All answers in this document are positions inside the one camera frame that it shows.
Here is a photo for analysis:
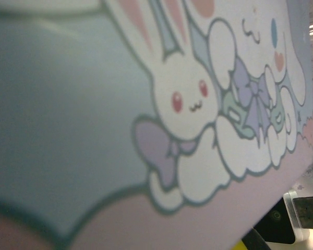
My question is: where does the pastel cartoon bunny mat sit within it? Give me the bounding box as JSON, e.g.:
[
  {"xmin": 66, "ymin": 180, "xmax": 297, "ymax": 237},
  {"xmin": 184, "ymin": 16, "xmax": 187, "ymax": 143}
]
[{"xmin": 0, "ymin": 0, "xmax": 313, "ymax": 250}]

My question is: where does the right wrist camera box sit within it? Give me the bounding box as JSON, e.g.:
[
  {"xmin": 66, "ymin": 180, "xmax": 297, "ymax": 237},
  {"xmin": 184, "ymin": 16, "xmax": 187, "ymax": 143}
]
[{"xmin": 258, "ymin": 191, "xmax": 313, "ymax": 244}]

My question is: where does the black cable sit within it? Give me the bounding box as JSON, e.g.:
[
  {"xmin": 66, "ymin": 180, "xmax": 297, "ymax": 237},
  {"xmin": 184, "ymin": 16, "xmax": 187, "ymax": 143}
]
[{"xmin": 241, "ymin": 228, "xmax": 271, "ymax": 250}]

